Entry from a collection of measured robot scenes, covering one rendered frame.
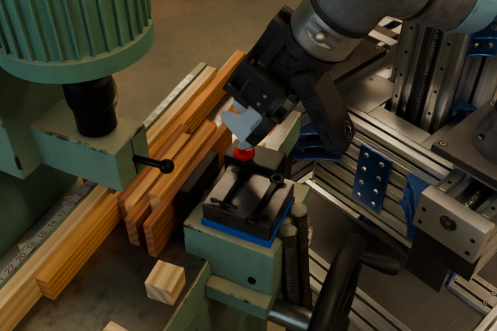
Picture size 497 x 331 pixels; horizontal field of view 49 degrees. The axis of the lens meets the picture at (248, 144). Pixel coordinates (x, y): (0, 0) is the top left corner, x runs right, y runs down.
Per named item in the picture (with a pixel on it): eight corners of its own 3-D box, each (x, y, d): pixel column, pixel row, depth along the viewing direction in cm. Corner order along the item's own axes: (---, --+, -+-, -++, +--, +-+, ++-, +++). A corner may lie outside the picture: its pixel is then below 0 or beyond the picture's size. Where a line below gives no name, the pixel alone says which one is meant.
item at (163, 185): (165, 232, 80) (159, 196, 75) (154, 228, 80) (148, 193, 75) (218, 158, 91) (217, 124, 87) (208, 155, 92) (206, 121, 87)
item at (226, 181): (270, 249, 70) (271, 221, 66) (194, 222, 73) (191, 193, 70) (305, 182, 79) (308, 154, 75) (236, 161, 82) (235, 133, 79)
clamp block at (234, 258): (271, 300, 75) (273, 260, 69) (185, 266, 79) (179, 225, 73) (308, 224, 85) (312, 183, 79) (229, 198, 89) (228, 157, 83)
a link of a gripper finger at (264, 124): (254, 123, 71) (287, 84, 65) (264, 132, 71) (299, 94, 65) (238, 145, 68) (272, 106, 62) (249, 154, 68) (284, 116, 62)
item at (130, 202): (138, 230, 80) (133, 205, 76) (129, 227, 80) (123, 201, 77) (193, 160, 91) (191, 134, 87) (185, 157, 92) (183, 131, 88)
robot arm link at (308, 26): (377, 17, 59) (356, 54, 53) (352, 44, 62) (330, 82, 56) (323, -27, 58) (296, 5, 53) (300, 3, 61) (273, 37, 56)
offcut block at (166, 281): (160, 274, 74) (158, 258, 72) (186, 282, 73) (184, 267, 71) (147, 297, 71) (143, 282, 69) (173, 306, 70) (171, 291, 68)
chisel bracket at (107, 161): (125, 202, 73) (115, 154, 67) (41, 171, 77) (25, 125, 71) (154, 167, 78) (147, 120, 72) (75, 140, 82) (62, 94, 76)
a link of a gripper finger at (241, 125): (212, 125, 74) (242, 85, 67) (247, 151, 75) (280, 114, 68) (202, 138, 72) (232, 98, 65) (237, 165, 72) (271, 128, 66)
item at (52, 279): (54, 301, 71) (46, 283, 68) (42, 295, 72) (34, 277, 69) (245, 69, 112) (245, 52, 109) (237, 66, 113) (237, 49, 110)
